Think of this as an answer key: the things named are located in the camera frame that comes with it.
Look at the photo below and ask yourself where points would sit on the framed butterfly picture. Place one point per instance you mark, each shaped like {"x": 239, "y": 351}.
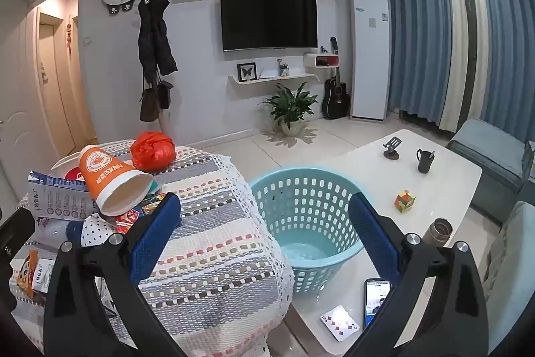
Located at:
{"x": 247, "y": 72}

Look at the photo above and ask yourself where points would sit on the black coat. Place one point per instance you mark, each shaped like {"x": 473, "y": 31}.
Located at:
{"x": 154, "y": 35}

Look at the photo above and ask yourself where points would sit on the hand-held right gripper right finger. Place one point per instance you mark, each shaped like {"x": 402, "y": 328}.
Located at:
{"x": 368, "y": 231}

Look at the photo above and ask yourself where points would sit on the white polka dot wrapper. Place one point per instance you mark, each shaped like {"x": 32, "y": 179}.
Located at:
{"x": 94, "y": 231}

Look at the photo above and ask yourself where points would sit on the light blue plastic basket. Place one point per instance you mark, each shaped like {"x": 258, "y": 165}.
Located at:
{"x": 309, "y": 198}

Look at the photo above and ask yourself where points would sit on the playing card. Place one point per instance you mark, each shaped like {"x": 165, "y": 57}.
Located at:
{"x": 339, "y": 322}

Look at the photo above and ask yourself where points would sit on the white and red box shelf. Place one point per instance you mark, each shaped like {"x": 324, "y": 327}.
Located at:
{"x": 319, "y": 60}

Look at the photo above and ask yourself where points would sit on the grey blue ottoman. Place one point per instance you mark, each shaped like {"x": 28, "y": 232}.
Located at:
{"x": 485, "y": 152}

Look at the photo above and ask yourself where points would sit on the striped woven blanket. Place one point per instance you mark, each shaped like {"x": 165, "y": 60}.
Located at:
{"x": 217, "y": 256}

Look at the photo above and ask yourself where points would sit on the white refrigerator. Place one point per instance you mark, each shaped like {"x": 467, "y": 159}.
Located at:
{"x": 370, "y": 56}

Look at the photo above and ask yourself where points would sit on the potted green plant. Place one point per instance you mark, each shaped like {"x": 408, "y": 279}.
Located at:
{"x": 290, "y": 106}

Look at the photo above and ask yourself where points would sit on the colourful puzzle cube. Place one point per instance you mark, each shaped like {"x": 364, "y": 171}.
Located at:
{"x": 404, "y": 201}

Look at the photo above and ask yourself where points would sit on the small ukulele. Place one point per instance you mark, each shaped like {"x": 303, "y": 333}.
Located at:
{"x": 334, "y": 45}

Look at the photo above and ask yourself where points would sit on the orange paper cup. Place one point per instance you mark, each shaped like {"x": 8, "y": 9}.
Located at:
{"x": 100, "y": 168}

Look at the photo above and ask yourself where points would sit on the steel thermos bottle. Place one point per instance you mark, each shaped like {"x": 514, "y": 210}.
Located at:
{"x": 436, "y": 232}

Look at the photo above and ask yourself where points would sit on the blue and white curtains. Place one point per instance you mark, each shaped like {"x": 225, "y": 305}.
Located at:
{"x": 418, "y": 39}

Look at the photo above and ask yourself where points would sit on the low curved white wall shelf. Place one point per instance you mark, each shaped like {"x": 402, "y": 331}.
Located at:
{"x": 271, "y": 81}

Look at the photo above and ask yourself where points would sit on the small figurine pot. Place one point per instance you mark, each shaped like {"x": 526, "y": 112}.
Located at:
{"x": 284, "y": 69}

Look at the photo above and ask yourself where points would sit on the blue and white carton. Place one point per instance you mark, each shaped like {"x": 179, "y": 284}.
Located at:
{"x": 62, "y": 200}

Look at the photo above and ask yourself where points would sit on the black phone stand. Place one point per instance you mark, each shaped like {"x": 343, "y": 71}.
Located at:
{"x": 392, "y": 150}

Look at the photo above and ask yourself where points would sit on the orange plastic bag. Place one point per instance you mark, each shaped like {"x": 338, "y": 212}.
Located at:
{"x": 152, "y": 150}

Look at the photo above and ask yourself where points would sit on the black mug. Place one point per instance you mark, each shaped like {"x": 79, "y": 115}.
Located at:
{"x": 425, "y": 161}

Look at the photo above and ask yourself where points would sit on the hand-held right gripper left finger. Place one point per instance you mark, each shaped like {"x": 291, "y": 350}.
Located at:
{"x": 154, "y": 231}

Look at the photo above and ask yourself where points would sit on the white hallway door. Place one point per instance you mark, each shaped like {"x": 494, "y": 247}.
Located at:
{"x": 54, "y": 89}

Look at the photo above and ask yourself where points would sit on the black hanging bag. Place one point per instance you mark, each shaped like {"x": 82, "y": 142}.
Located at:
{"x": 164, "y": 95}

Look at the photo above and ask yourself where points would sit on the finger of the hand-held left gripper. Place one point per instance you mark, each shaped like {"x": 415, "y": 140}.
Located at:
{"x": 16, "y": 225}

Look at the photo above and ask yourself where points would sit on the white coat rack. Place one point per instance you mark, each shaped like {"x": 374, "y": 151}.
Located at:
{"x": 158, "y": 118}

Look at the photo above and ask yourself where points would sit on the brown hanging bag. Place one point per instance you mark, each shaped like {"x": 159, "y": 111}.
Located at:
{"x": 148, "y": 104}

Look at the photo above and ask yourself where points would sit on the grey capped plastic bottle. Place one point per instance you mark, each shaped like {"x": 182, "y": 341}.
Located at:
{"x": 54, "y": 233}

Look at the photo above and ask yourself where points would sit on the grey green armchair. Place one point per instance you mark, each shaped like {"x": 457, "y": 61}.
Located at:
{"x": 512, "y": 265}

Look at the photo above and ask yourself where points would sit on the smartphone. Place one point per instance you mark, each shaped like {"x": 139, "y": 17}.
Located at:
{"x": 374, "y": 298}

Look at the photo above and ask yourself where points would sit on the wall mounted television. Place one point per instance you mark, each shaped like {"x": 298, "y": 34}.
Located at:
{"x": 267, "y": 18}

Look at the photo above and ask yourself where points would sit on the red snack packet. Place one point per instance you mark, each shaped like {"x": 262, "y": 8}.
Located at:
{"x": 129, "y": 217}

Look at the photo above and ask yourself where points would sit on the white room door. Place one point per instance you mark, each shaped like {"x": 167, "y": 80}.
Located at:
{"x": 16, "y": 131}

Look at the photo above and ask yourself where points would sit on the orange snack packet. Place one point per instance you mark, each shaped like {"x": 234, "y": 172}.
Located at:
{"x": 29, "y": 273}

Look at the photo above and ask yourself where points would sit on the black acoustic guitar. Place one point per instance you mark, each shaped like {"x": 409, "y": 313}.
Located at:
{"x": 335, "y": 102}

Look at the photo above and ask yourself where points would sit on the white and red paper bowl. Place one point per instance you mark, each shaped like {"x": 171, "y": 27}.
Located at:
{"x": 73, "y": 175}

